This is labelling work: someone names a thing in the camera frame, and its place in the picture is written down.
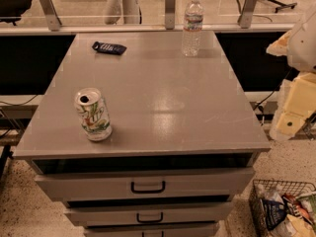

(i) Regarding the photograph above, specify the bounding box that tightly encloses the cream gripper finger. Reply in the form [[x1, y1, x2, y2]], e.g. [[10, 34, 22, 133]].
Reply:
[[283, 73, 316, 119], [276, 113, 305, 137]]

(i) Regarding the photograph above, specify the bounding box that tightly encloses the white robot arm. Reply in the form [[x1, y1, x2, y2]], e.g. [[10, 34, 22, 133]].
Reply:
[[266, 4, 316, 140]]

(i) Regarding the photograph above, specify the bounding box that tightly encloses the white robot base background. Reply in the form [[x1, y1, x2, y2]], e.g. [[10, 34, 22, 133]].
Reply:
[[105, 0, 142, 25]]

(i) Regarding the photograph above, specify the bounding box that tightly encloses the green white 7up can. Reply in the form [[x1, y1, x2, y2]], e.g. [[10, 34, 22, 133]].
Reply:
[[74, 88, 113, 141]]

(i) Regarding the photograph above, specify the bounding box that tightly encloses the red snack bag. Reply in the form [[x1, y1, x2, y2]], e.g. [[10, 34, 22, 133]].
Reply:
[[282, 194, 311, 223]]

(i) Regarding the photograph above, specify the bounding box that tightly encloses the dark blue snack bag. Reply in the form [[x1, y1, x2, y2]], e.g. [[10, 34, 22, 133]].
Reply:
[[262, 199, 286, 231]]

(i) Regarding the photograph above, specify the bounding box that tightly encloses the yellow snack bag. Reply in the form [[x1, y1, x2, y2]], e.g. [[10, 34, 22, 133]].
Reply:
[[275, 214, 316, 237]]

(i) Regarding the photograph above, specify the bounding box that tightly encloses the grey drawer cabinet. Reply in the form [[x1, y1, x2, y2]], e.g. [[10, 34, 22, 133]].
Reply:
[[16, 32, 270, 237]]

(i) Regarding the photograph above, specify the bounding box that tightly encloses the clear plastic water bottle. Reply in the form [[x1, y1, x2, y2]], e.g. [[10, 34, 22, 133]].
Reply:
[[182, 0, 204, 57]]

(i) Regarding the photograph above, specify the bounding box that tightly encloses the black office chair left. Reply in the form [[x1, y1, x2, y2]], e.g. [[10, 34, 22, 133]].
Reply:
[[0, 0, 33, 25]]

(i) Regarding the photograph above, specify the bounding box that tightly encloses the black cable right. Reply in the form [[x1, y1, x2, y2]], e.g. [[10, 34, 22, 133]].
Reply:
[[252, 67, 294, 112]]

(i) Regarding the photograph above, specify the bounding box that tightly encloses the right metal bracket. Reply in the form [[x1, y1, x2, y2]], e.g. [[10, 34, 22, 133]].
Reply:
[[238, 0, 257, 29]]

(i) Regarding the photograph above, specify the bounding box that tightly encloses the metal bracket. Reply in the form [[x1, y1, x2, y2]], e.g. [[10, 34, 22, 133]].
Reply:
[[39, 0, 61, 32], [238, 0, 257, 29], [165, 0, 176, 30]]

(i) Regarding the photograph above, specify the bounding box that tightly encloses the wire basket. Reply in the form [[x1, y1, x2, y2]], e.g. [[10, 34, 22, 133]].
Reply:
[[249, 179, 315, 237]]

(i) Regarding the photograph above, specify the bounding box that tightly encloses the top drawer black handle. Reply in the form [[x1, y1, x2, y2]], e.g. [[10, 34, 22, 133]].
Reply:
[[130, 181, 166, 195]]

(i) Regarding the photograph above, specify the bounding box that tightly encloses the drawer black handle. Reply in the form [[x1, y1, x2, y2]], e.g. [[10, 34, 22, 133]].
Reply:
[[130, 181, 166, 195], [136, 212, 164, 224]]

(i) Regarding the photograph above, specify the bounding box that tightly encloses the middle metal bracket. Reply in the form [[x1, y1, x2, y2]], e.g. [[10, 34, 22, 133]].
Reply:
[[165, 0, 176, 30]]

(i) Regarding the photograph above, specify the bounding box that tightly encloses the middle drawer black handle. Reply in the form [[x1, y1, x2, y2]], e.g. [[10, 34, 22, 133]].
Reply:
[[136, 212, 164, 224]]

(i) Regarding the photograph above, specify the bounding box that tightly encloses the left metal bracket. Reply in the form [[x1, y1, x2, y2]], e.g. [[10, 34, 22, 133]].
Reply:
[[39, 0, 61, 32]]

